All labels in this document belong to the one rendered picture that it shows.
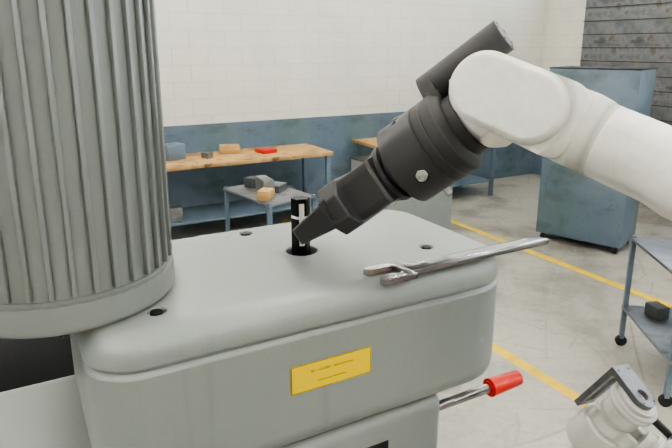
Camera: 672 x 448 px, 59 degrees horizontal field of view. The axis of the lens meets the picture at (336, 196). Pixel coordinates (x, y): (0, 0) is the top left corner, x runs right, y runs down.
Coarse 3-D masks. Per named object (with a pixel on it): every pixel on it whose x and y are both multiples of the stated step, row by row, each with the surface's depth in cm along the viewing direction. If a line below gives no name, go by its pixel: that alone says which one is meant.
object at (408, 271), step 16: (512, 240) 70; (528, 240) 70; (544, 240) 70; (448, 256) 64; (464, 256) 65; (480, 256) 65; (368, 272) 61; (384, 272) 62; (400, 272) 60; (416, 272) 60
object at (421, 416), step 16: (416, 400) 67; (432, 400) 68; (384, 416) 65; (400, 416) 66; (416, 416) 67; (432, 416) 68; (336, 432) 62; (352, 432) 63; (368, 432) 64; (384, 432) 65; (400, 432) 66; (416, 432) 67; (432, 432) 69
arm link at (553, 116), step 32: (480, 64) 52; (512, 64) 50; (480, 96) 51; (512, 96) 50; (544, 96) 48; (576, 96) 47; (512, 128) 50; (544, 128) 48; (576, 128) 48; (576, 160) 49
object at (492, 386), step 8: (496, 376) 75; (504, 376) 76; (512, 376) 76; (520, 376) 76; (488, 384) 74; (496, 384) 74; (504, 384) 75; (512, 384) 75; (520, 384) 76; (464, 392) 73; (472, 392) 73; (480, 392) 73; (488, 392) 74; (496, 392) 74; (440, 400) 71; (448, 400) 71; (456, 400) 72; (464, 400) 72; (440, 408) 71
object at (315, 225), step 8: (312, 216) 64; (320, 216) 63; (304, 224) 64; (312, 224) 64; (320, 224) 64; (328, 224) 63; (296, 232) 65; (304, 232) 65; (312, 232) 64; (320, 232) 64; (304, 240) 65
